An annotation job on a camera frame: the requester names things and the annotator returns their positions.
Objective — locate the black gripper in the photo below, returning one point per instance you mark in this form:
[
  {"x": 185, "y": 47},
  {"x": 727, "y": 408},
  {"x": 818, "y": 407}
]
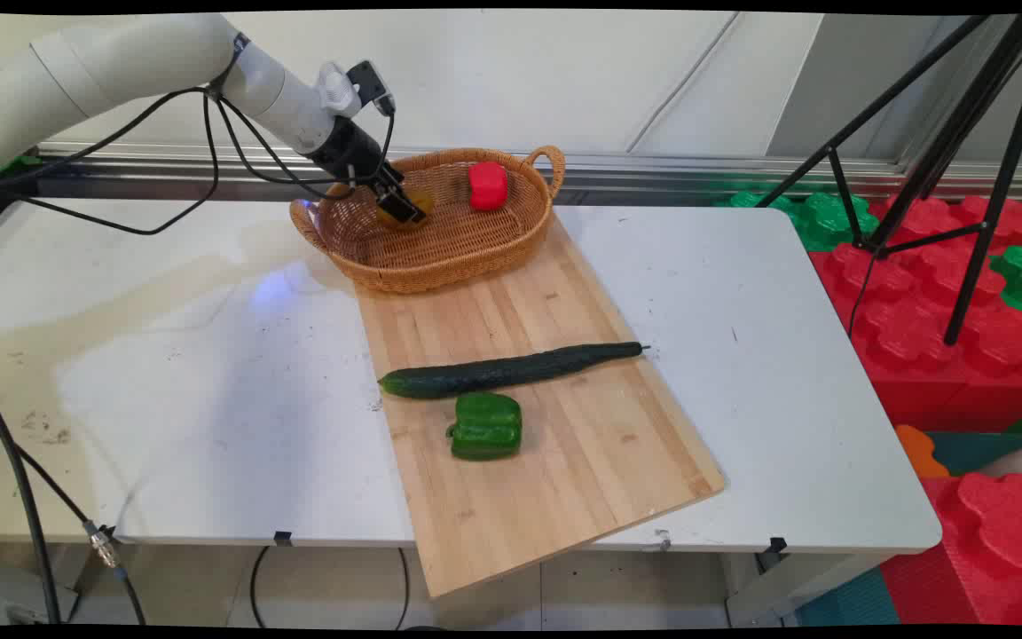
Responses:
[{"x": 353, "y": 153}]

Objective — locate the yellow bell pepper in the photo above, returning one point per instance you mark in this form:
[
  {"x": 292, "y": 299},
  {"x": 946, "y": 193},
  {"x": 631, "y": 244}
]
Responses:
[{"x": 422, "y": 202}]

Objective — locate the long dark green cucumber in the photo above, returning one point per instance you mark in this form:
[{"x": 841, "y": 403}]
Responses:
[{"x": 511, "y": 369}]

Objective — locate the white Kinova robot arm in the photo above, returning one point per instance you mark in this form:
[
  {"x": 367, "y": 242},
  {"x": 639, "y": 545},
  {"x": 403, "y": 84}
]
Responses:
[{"x": 121, "y": 67}]

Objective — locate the red bell pepper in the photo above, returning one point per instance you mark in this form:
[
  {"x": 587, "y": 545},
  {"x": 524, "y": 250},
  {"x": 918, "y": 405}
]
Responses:
[{"x": 487, "y": 185}]

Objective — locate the green bell pepper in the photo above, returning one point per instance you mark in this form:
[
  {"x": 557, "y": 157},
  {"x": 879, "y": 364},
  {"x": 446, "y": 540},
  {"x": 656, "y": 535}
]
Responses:
[{"x": 486, "y": 427}]

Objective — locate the bamboo wooden cutting board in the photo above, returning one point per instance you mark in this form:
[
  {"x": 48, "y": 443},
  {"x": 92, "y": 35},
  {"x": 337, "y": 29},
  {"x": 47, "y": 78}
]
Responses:
[{"x": 546, "y": 461}]

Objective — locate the black table edge clip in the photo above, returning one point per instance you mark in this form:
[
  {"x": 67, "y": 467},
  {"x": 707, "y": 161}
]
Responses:
[
  {"x": 283, "y": 538},
  {"x": 777, "y": 544}
]

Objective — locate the orange foam piece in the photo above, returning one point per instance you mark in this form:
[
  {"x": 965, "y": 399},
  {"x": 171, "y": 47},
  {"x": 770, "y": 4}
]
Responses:
[{"x": 917, "y": 451}]

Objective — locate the teal foam mat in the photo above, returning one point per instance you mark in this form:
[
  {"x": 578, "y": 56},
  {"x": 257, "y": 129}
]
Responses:
[{"x": 848, "y": 603}]

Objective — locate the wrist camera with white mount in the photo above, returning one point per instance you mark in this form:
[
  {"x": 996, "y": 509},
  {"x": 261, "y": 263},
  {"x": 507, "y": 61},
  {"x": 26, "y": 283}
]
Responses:
[{"x": 353, "y": 87}]

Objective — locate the aluminium window rail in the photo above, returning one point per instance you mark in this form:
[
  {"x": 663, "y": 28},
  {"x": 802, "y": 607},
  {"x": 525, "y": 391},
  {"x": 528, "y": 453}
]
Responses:
[{"x": 653, "y": 173}]

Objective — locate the white table leg frame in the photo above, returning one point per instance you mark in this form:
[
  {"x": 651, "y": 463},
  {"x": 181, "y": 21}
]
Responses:
[{"x": 795, "y": 590}]

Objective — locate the black camera tripod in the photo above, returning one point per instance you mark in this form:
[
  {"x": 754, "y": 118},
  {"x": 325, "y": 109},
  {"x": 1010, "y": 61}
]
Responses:
[{"x": 963, "y": 133}]

